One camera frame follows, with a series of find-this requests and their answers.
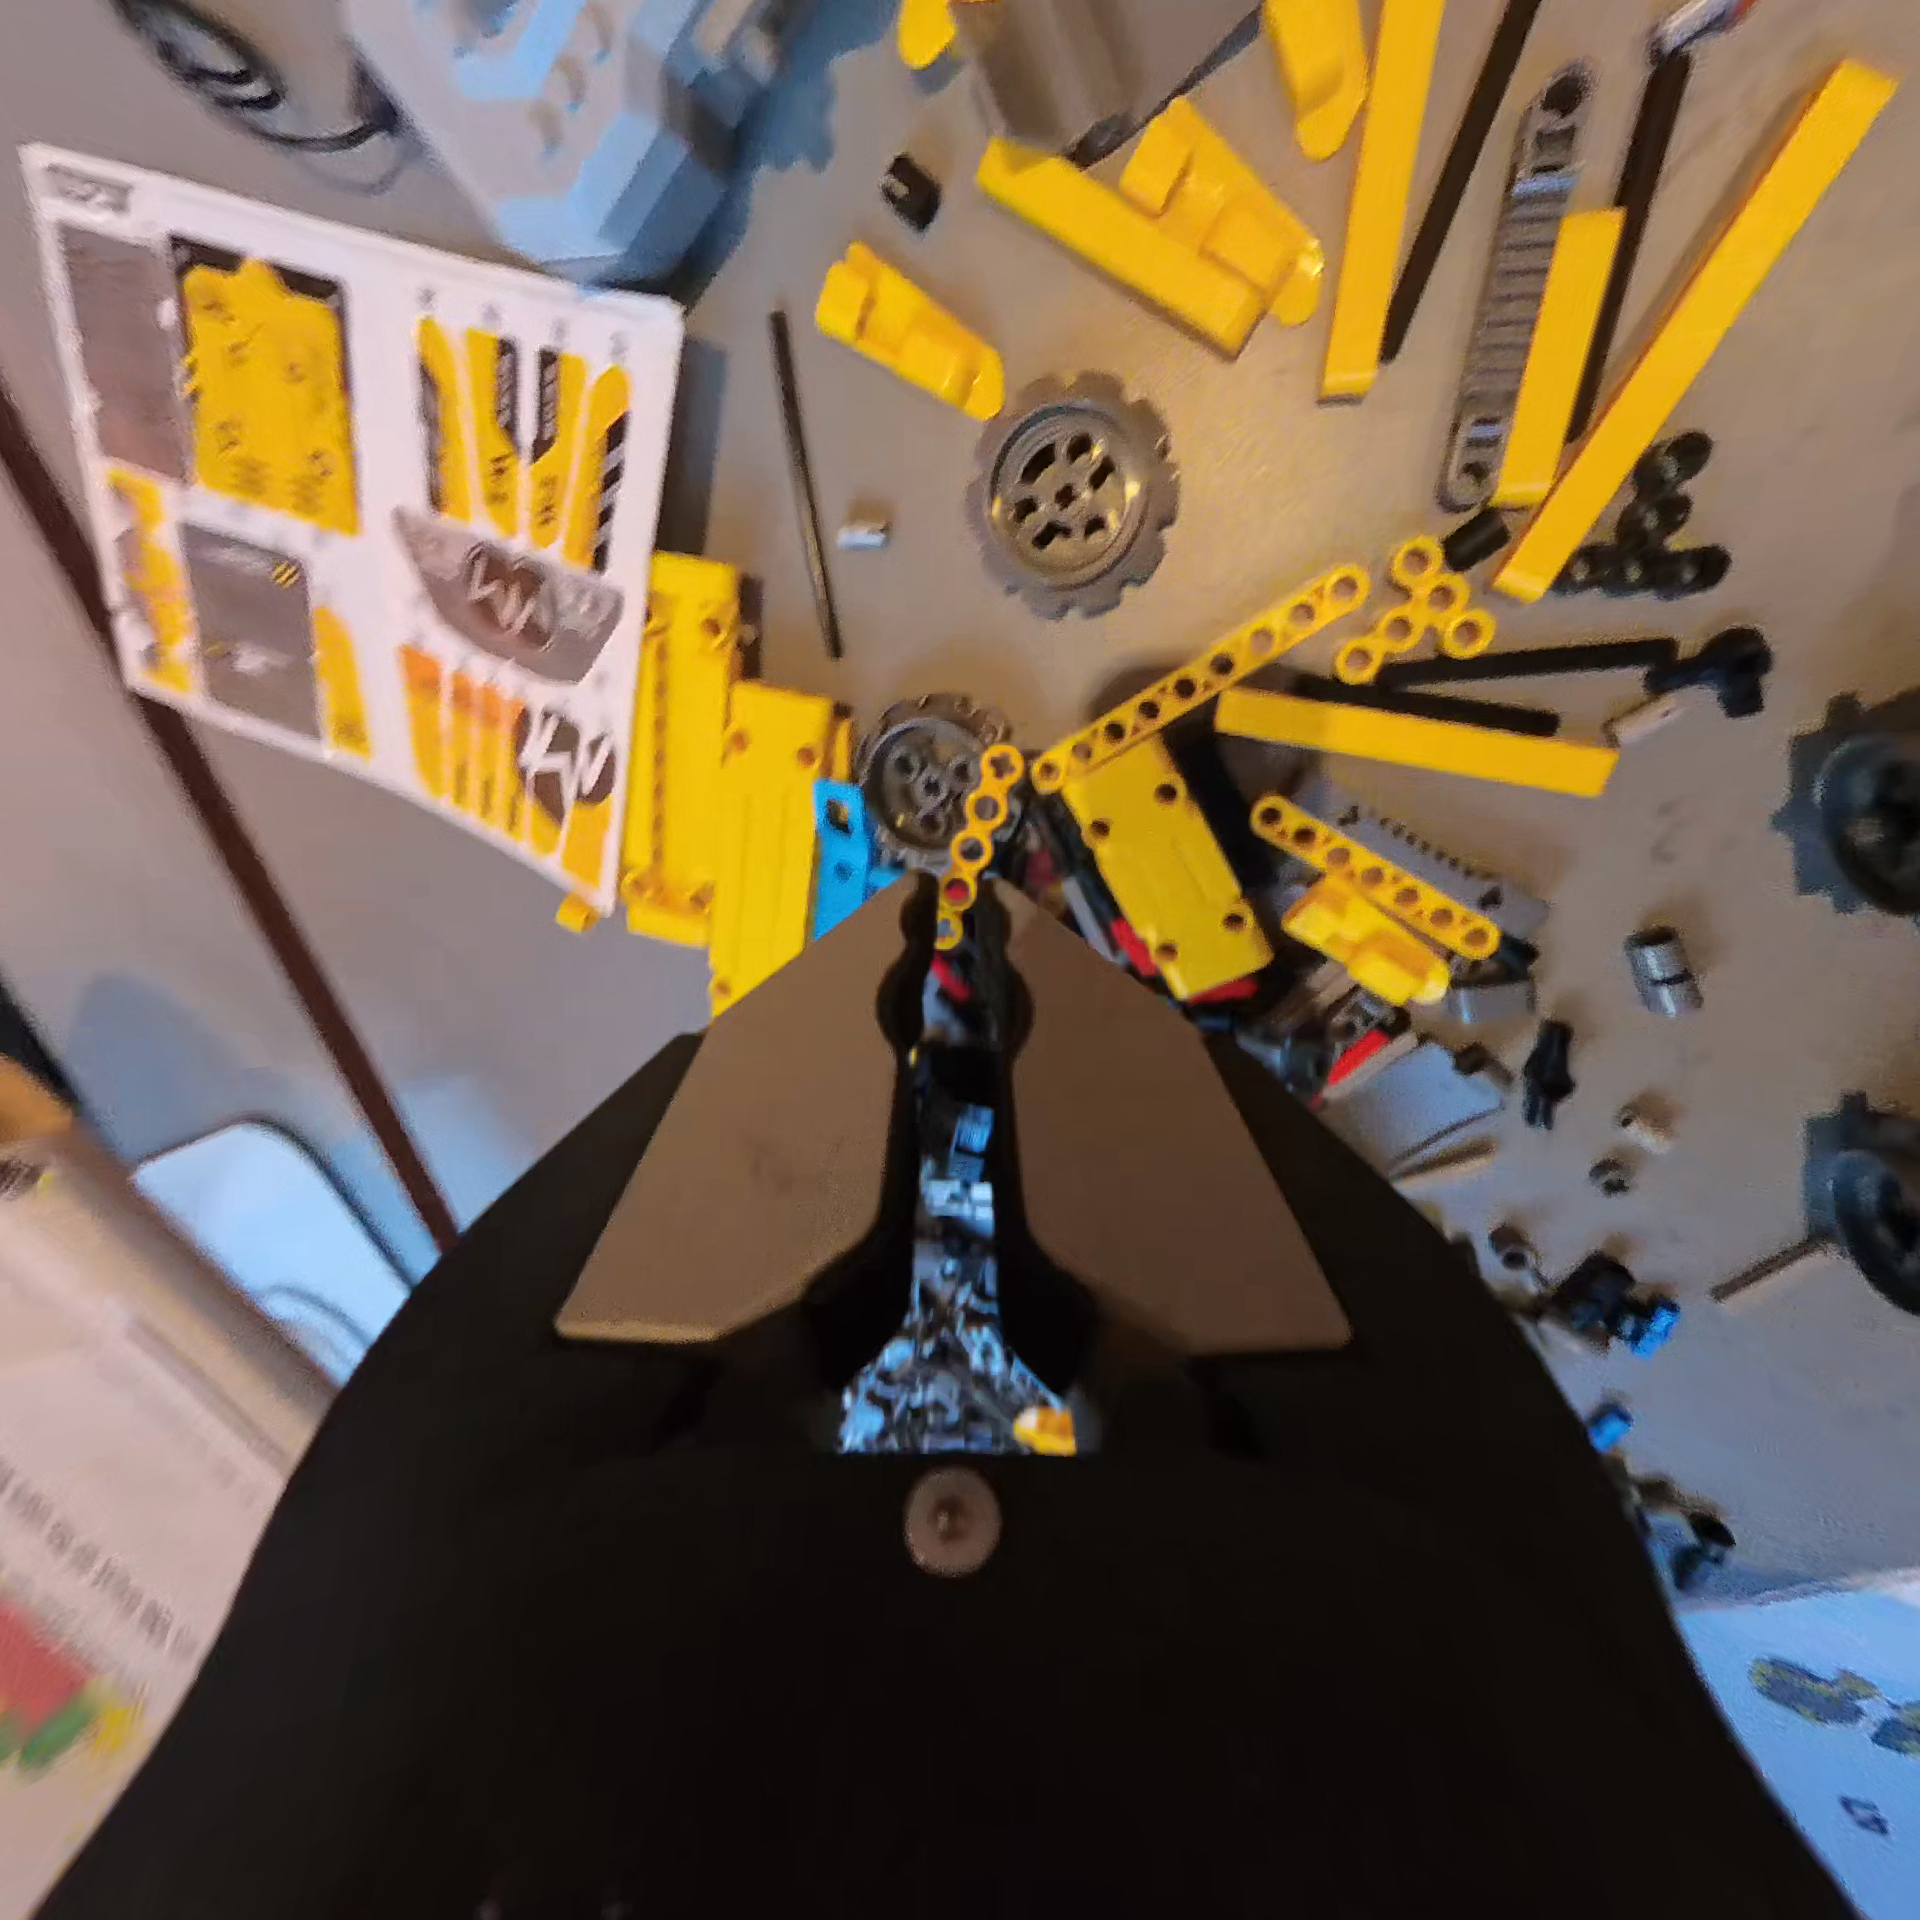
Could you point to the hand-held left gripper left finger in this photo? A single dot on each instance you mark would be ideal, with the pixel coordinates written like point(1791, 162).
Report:
point(750, 1172)

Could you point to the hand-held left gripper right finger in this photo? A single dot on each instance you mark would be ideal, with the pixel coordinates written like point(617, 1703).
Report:
point(1156, 1172)

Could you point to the instruction booklet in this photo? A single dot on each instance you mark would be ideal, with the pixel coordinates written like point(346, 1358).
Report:
point(1799, 1770)

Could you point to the blue brick panel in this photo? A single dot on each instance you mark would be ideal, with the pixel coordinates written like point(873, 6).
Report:
point(839, 856)

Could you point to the grey toothed wheel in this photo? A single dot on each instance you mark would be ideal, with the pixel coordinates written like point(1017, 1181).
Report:
point(1073, 494)
point(908, 774)

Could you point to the white flat device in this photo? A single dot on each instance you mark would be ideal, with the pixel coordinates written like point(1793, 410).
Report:
point(270, 1230)

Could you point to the thin black axle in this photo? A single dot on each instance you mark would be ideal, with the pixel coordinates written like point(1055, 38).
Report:
point(805, 485)

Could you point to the black toothed wheel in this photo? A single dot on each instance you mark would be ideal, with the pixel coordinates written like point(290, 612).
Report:
point(1861, 803)
point(1869, 1202)

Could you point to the printed paper sheet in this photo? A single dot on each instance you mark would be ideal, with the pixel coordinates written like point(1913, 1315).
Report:
point(107, 1501)

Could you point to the sticker sheet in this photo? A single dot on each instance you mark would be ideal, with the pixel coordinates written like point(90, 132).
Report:
point(377, 389)

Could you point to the spread of yellow brick panels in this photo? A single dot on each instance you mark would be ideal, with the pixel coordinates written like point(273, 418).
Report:
point(1110, 234)

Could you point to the long grey rack beam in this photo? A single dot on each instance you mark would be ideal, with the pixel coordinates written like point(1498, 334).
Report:
point(1519, 270)

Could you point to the grey battery box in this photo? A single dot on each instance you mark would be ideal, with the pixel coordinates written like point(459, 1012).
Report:
point(586, 150)

